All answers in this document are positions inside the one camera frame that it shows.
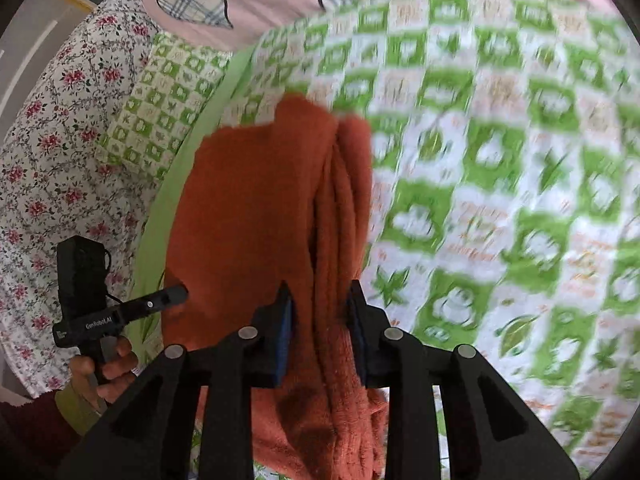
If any pink quilt with plaid patches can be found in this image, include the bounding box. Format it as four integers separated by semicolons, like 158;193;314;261
142;0;621;53

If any person's left hand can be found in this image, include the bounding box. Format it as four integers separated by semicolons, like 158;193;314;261
69;336;139;413

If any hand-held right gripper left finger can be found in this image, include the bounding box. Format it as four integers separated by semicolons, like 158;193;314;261
56;280;295;480

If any red floral bed sheet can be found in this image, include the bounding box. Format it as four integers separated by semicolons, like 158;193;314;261
0;0;168;398

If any green animal print blanket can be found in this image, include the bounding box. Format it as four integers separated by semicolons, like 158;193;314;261
131;0;640;480

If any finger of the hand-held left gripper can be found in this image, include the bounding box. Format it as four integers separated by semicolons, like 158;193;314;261
120;283;189;322

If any orange-red fleece garment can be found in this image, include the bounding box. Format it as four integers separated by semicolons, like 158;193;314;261
162;92;391;480

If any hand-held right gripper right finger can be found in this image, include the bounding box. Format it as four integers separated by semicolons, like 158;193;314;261
346;279;582;480

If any person's left forearm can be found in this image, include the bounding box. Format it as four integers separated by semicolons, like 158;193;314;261
0;386;103;467

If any green small-check pillow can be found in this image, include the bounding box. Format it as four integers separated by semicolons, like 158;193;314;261
97;32;236;181

